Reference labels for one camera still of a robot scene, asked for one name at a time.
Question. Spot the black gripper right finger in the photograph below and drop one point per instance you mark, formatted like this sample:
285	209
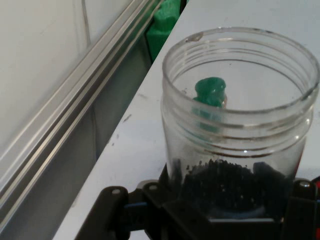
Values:
303	215

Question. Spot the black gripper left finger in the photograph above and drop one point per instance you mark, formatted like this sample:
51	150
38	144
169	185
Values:
155	200

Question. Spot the clear plastic jar black seeds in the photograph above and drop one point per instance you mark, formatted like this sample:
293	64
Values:
237	120

